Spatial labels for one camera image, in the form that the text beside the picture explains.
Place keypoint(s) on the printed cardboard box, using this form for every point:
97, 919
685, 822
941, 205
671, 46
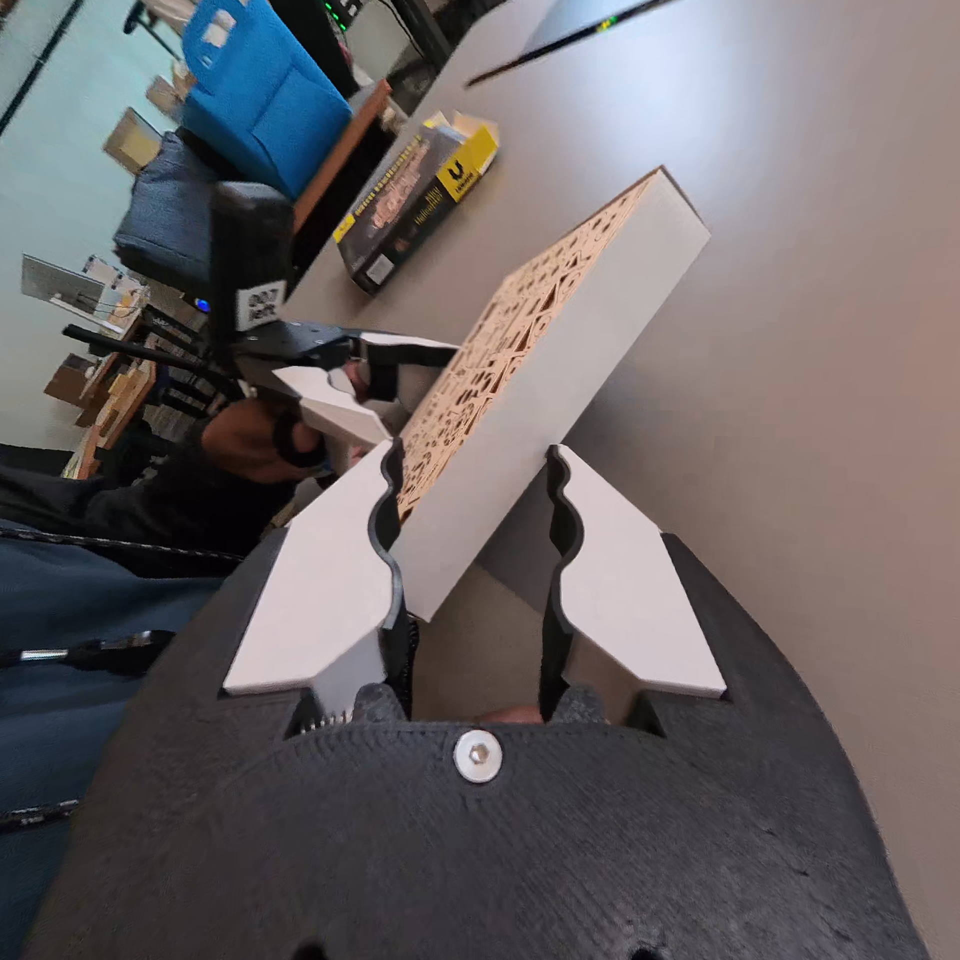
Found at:
405, 217

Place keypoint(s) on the large wooden puzzle sheet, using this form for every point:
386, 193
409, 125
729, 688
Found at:
506, 352

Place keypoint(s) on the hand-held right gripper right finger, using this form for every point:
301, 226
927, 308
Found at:
637, 592

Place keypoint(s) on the white cardboard tray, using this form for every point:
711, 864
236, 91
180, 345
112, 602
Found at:
547, 390

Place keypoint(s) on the blue fabric chair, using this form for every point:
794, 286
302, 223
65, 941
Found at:
165, 217

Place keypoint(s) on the person's left forearm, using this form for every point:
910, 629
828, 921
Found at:
112, 502

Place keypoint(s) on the silver monitor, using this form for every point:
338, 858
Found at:
60, 281

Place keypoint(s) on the brown wooden table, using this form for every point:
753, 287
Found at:
362, 114

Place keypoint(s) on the low wooden table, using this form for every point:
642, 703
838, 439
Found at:
112, 405

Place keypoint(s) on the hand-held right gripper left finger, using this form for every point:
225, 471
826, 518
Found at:
315, 585

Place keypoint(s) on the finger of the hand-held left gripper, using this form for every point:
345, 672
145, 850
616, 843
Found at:
330, 409
409, 343

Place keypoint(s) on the blue felt bag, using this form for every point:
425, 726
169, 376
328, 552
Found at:
270, 97

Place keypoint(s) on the flat desk mat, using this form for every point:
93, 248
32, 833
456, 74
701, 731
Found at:
585, 19

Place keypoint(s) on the blue hoodie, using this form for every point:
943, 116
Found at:
75, 600

